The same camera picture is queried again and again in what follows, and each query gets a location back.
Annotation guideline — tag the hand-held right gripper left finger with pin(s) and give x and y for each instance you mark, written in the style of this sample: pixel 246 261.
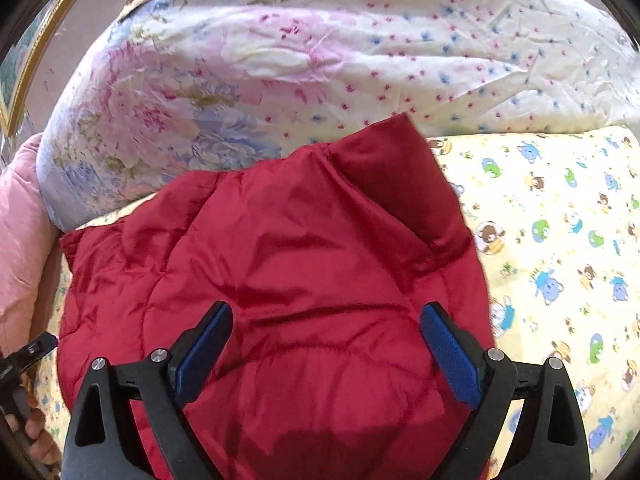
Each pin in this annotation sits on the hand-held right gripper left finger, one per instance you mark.
pixel 202 355

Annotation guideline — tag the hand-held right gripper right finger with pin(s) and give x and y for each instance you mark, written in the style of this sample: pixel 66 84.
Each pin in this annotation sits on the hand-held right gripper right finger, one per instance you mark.
pixel 450 355

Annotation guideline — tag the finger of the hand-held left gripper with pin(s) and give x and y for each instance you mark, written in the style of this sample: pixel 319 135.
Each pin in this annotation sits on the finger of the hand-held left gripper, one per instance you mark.
pixel 27 355

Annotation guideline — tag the red quilted jacket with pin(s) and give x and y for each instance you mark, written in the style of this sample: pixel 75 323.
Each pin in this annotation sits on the red quilted jacket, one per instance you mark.
pixel 280 270

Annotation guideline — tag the person's left hand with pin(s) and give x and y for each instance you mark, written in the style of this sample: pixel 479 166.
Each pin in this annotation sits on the person's left hand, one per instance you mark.
pixel 42 442

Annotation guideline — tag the pink quilt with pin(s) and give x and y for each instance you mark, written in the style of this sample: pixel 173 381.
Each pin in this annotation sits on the pink quilt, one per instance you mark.
pixel 22 240

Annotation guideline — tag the yellow cartoon bear bed sheet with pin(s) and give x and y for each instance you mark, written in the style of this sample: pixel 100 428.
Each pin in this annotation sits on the yellow cartoon bear bed sheet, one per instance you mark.
pixel 560 260

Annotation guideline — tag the gold framed picture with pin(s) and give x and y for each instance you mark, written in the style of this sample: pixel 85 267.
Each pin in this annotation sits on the gold framed picture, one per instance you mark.
pixel 30 50

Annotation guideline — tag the floral white quilt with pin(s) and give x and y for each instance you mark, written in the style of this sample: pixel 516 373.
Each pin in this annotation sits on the floral white quilt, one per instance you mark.
pixel 325 60

